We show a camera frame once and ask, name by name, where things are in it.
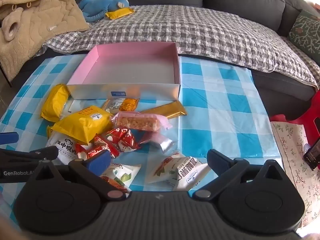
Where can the pink snack packet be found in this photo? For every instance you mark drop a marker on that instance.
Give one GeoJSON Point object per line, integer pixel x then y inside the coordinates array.
{"type": "Point", "coordinates": [155, 138]}

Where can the flat white packet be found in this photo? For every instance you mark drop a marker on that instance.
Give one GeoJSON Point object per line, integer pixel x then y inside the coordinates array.
{"type": "Point", "coordinates": [68, 108]}

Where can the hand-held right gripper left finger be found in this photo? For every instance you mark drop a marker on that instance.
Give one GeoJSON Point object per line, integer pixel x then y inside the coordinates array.
{"type": "Point", "coordinates": [98, 163]}

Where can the blue plush toy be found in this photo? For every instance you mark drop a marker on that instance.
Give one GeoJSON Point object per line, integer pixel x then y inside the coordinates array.
{"type": "Point", "coordinates": [100, 5]}

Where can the square yellow snack packet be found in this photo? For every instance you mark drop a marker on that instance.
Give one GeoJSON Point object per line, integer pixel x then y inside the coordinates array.
{"type": "Point", "coordinates": [82, 125]}

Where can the grey checkered quilt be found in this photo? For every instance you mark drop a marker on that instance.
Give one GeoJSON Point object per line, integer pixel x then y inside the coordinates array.
{"type": "Point", "coordinates": [200, 30]}

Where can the pink cardboard box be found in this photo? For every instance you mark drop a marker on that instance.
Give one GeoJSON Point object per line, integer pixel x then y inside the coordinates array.
{"type": "Point", "coordinates": [130, 65]}

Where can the blue checkered tablecloth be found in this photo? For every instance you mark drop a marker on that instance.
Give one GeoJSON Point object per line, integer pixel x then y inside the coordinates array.
{"type": "Point", "coordinates": [225, 92]}

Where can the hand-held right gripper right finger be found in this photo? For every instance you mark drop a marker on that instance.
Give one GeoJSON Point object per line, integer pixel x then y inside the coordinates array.
{"type": "Point", "coordinates": [217, 162]}

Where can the beige sofa cover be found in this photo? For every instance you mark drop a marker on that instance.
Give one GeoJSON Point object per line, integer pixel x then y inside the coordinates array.
{"type": "Point", "coordinates": [300, 62]}

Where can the cereal bar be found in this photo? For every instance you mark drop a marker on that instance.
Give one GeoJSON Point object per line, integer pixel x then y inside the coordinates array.
{"type": "Point", "coordinates": [140, 122]}

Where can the floral cloth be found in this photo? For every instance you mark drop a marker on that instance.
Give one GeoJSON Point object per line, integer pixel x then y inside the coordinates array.
{"type": "Point", "coordinates": [292, 150]}

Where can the long yellow snack packet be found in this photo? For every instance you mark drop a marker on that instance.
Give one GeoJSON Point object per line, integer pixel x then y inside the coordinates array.
{"type": "Point", "coordinates": [53, 102]}

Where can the gold snack bar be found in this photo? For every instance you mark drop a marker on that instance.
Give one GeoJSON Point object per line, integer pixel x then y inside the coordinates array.
{"type": "Point", "coordinates": [167, 110]}

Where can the white packet with green nuts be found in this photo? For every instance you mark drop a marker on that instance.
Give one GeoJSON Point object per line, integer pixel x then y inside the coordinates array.
{"type": "Point", "coordinates": [122, 176]}

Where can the green patterned cushion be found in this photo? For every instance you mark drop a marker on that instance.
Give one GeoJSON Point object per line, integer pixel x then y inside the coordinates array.
{"type": "Point", "coordinates": [305, 30]}

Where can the white nut packet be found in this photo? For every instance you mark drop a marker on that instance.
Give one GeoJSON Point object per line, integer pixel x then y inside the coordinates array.
{"type": "Point", "coordinates": [180, 172]}

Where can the beige fleece jacket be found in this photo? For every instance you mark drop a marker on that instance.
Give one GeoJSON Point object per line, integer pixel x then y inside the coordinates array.
{"type": "Point", "coordinates": [37, 25]}

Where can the red plastic stool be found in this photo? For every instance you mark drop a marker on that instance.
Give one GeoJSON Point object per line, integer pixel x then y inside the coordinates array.
{"type": "Point", "coordinates": [310, 115]}

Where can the white packet with monkey print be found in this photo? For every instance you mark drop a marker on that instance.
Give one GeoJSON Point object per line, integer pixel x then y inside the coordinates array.
{"type": "Point", "coordinates": [62, 146]}

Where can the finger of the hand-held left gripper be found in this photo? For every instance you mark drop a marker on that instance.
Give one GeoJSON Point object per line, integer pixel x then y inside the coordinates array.
{"type": "Point", "coordinates": [8, 138]}
{"type": "Point", "coordinates": [37, 153]}

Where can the pile of red candies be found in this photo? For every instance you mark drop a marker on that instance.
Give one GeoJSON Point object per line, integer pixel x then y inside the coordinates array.
{"type": "Point", "coordinates": [120, 137]}

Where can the orange and white snack packet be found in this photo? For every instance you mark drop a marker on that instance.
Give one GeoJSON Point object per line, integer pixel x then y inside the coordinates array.
{"type": "Point", "coordinates": [125, 105]}

